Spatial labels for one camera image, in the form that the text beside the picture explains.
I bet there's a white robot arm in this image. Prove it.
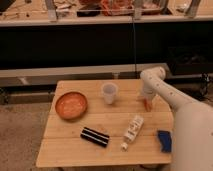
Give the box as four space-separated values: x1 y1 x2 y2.
140 67 213 171

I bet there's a white bottle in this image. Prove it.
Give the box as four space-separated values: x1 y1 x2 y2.
121 115 144 150

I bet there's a clear plastic cup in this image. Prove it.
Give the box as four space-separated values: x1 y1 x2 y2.
101 82 118 105

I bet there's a blue cloth object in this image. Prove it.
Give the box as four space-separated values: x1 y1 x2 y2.
157 130 172 153

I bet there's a black striped box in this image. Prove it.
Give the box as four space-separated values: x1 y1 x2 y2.
80 127 109 147

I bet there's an orange bowl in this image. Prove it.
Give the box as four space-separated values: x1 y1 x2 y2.
55 92 88 120

